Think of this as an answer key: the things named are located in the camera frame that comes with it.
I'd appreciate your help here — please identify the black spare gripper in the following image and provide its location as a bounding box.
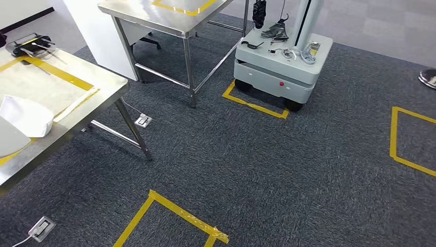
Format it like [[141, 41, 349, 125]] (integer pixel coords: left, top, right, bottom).
[[252, 0, 267, 30]]

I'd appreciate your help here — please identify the white plastic shell part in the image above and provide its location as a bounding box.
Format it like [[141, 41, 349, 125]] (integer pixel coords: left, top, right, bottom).
[[0, 94, 55, 138], [0, 116, 32, 160]]

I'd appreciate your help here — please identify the black router with antennas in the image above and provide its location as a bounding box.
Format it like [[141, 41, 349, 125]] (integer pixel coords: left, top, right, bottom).
[[5, 32, 66, 65]]

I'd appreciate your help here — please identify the grey spare robot hand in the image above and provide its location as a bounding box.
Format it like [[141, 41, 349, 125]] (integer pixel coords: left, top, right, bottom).
[[260, 13, 290, 44]]

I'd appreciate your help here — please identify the steel table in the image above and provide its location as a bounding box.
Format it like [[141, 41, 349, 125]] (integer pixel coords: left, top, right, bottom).
[[98, 0, 250, 109]]

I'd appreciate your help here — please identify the dark round base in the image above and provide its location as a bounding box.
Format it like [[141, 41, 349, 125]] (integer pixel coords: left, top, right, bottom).
[[418, 68, 436, 91]]

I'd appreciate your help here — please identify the black office chair base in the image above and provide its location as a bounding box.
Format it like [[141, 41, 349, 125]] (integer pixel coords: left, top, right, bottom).
[[132, 31, 163, 51]]

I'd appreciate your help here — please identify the metal floor socket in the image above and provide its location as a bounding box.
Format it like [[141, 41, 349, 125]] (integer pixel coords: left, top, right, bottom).
[[28, 216, 57, 243], [134, 113, 153, 129]]

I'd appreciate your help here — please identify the steel workbench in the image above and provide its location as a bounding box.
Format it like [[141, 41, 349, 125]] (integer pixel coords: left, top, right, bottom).
[[0, 43, 153, 197]]

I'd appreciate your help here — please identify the yellow floor tape square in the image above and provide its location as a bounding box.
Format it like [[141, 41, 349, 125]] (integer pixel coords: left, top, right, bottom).
[[112, 189, 230, 247], [222, 80, 290, 119], [389, 106, 436, 178]]

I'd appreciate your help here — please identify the black curved clip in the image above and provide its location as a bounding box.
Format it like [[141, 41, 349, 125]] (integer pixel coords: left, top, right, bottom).
[[241, 40, 265, 50]]

